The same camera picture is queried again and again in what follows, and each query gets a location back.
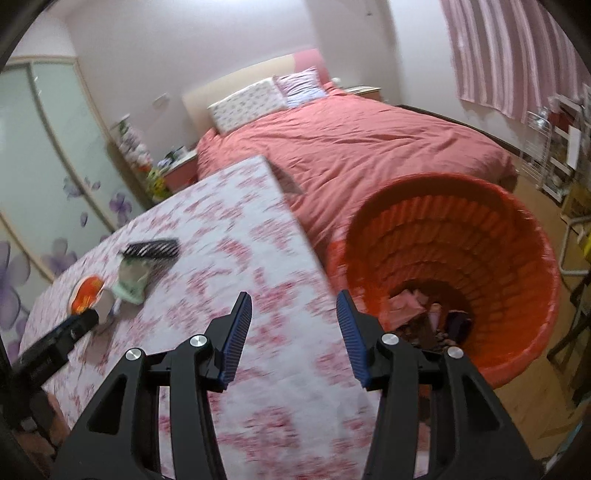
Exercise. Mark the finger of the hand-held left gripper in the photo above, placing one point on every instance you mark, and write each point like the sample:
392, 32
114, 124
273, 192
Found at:
78, 325

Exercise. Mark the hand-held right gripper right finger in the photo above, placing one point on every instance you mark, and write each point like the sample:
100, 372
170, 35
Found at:
353, 341

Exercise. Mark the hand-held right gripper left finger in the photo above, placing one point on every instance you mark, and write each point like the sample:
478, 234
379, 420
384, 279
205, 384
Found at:
233, 344

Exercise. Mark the orange wrapper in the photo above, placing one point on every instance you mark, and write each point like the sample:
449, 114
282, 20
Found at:
85, 295

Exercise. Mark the white cup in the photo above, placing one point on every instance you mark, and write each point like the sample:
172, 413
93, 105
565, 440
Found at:
108, 302

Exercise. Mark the white tissue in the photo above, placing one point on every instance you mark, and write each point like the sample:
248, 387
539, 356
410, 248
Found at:
404, 307

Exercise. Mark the brown striped scrunchie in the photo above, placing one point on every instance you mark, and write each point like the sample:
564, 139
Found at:
418, 334

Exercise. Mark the dark floral scrunchie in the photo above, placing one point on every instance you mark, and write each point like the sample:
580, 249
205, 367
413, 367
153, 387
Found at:
444, 344

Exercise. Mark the orange plastic basket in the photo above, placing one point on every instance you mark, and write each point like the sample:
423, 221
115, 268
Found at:
508, 258

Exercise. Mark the person's left forearm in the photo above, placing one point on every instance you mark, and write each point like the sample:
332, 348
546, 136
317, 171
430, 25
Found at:
51, 429

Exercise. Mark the grey-green smiley sock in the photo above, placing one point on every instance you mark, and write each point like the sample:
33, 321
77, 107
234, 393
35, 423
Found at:
134, 284

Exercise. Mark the purple cloth item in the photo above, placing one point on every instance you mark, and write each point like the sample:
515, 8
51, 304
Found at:
458, 325

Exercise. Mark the black comb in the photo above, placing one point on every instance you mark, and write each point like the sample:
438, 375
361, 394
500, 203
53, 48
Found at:
152, 249

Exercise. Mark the pink floral tablecloth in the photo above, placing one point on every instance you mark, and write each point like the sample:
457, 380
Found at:
258, 240

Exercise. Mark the pink nightstand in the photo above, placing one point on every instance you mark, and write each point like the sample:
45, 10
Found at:
182, 175

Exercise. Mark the clear tube of plush toys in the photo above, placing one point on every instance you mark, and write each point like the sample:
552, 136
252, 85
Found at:
134, 147

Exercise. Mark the floral wardrobe doors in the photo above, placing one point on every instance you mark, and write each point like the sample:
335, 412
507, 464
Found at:
55, 138

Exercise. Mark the red duvet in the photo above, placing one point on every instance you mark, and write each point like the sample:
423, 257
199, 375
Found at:
369, 138

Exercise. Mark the floral print pillow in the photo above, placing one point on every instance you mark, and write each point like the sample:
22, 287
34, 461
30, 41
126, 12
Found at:
244, 106

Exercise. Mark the wooden bedside table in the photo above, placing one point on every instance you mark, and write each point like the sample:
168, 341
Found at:
364, 92

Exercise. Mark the pink striped pillow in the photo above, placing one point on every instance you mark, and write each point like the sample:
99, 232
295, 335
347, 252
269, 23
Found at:
300, 85

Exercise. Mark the cream and pink headboard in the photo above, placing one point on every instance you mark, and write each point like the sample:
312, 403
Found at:
258, 74

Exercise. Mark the white storage rack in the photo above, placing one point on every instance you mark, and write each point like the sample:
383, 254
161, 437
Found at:
549, 152

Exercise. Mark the pink striped curtain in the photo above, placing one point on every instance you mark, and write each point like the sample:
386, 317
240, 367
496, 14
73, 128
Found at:
508, 55

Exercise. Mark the white metal frame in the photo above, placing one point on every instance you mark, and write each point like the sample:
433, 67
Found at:
568, 249

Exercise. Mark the white wall outlet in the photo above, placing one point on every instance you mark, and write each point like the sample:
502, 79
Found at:
160, 100

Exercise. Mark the dark bed frame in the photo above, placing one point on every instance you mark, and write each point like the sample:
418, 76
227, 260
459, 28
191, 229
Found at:
461, 122

